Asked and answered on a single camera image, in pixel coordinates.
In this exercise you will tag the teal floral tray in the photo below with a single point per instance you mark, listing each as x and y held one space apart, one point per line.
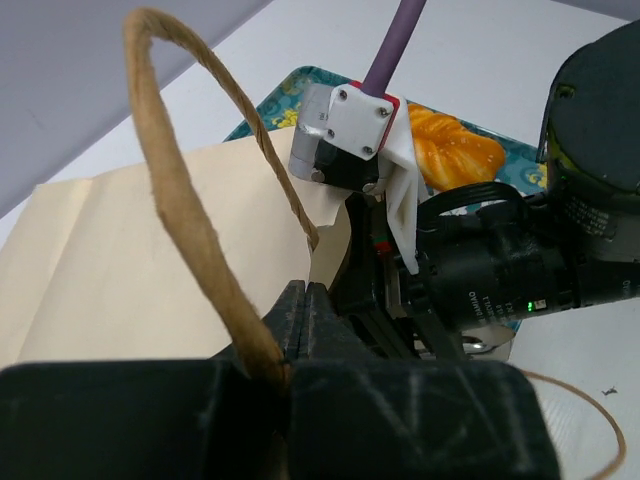
279 110

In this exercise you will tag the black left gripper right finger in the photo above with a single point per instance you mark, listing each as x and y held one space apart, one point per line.
356 416

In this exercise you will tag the beige paper bag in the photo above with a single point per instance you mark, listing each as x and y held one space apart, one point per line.
190 251

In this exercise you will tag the orange twisted fake bread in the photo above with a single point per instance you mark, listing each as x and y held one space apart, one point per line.
449 155

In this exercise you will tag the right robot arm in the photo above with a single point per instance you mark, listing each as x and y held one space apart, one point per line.
589 142

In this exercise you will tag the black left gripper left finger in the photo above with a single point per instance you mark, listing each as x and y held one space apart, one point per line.
198 418

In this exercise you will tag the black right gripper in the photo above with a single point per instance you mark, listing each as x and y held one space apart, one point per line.
486 256

